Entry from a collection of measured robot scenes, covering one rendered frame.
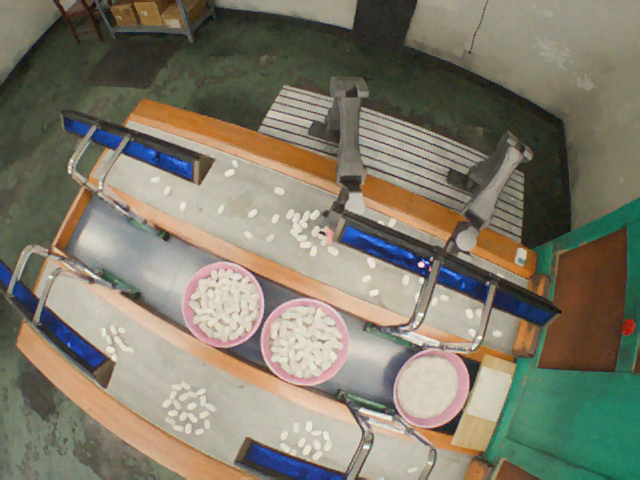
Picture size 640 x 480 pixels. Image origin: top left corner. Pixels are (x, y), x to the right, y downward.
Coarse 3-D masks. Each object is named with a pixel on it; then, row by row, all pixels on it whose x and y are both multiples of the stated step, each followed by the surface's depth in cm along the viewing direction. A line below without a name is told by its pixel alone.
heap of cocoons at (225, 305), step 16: (224, 272) 98; (208, 288) 97; (224, 288) 95; (240, 288) 96; (192, 304) 93; (208, 304) 94; (224, 304) 96; (240, 304) 96; (256, 304) 96; (208, 320) 94; (224, 320) 93; (240, 320) 93; (256, 320) 95; (208, 336) 91; (224, 336) 91; (240, 336) 93
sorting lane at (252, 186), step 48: (192, 144) 110; (144, 192) 104; (192, 192) 105; (240, 192) 105; (288, 192) 106; (240, 240) 101; (288, 240) 101; (432, 240) 104; (336, 288) 98; (384, 288) 99
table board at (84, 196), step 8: (128, 120) 113; (104, 152) 108; (96, 168) 106; (80, 192) 103; (88, 192) 106; (80, 200) 103; (88, 200) 108; (72, 208) 101; (80, 208) 105; (72, 216) 101; (80, 216) 106; (64, 224) 98; (72, 224) 103; (64, 232) 99; (72, 232) 104; (56, 240) 96; (64, 240) 100; (64, 248) 102; (24, 320) 86
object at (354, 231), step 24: (360, 216) 69; (336, 240) 69; (360, 240) 67; (384, 240) 65; (408, 240) 64; (408, 264) 67; (456, 264) 63; (456, 288) 67; (480, 288) 65; (504, 288) 62; (504, 312) 67; (528, 312) 64; (552, 312) 62
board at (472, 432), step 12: (492, 360) 89; (504, 360) 89; (504, 372) 88; (468, 420) 83; (480, 420) 83; (456, 432) 82; (468, 432) 82; (480, 432) 82; (492, 432) 82; (456, 444) 81; (468, 444) 81; (480, 444) 81
